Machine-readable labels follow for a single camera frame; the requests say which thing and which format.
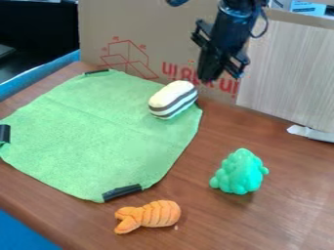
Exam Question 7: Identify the white paper scrap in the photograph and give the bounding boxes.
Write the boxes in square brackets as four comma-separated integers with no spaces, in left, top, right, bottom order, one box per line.
[285,124,334,145]

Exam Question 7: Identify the orange plush shrimp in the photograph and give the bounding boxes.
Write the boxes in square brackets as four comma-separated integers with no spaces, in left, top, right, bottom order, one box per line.
[111,199,184,235]

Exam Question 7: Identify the white striped toy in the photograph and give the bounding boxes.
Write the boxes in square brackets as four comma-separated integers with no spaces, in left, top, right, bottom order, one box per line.
[146,79,200,121]

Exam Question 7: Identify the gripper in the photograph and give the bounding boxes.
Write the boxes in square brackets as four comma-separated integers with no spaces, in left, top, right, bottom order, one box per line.
[188,19,252,84]

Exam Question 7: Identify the white box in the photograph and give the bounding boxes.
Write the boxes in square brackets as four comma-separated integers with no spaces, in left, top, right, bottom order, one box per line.
[267,0,334,18]

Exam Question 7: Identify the cardboard box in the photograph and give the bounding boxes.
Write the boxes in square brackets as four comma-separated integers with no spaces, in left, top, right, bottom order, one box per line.
[76,0,334,105]

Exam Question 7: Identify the green bumpy toy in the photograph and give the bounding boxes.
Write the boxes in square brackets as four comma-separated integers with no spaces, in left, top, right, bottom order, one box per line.
[207,147,271,196]

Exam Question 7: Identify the light wooden board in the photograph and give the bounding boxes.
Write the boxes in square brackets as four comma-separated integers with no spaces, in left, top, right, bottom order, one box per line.
[234,19,334,135]

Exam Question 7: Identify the green cloth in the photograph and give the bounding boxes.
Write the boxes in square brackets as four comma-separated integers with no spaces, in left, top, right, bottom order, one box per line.
[0,68,205,204]

